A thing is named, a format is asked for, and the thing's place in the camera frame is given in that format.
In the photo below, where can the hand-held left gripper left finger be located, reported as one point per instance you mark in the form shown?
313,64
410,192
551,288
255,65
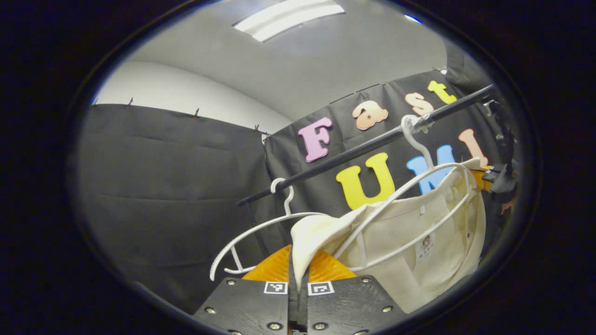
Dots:
251,307

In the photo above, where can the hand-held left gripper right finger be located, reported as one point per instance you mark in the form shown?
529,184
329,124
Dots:
349,307

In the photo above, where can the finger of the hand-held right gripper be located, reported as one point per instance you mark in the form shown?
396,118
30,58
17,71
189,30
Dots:
479,179

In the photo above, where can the white plastic hanger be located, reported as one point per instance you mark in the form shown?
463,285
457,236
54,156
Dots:
260,228
412,139

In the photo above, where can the cream collared shirt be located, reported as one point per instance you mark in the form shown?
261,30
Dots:
396,232

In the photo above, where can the black clothes rack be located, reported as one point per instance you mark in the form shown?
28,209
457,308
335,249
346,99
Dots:
349,152

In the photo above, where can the black backdrop cloth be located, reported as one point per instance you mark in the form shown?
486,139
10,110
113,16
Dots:
163,195

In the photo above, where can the large ceiling light panel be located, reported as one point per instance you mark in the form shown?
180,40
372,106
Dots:
288,18

